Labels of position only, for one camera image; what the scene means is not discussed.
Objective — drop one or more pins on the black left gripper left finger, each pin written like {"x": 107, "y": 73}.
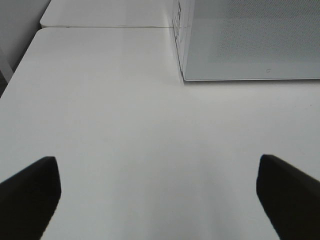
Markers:
{"x": 28, "y": 200}

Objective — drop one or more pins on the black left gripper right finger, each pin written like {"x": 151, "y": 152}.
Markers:
{"x": 290, "y": 198}

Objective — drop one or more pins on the white microwave door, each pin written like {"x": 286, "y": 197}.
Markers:
{"x": 253, "y": 40}

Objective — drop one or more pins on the white microwave oven body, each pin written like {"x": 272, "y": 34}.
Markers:
{"x": 181, "y": 18}

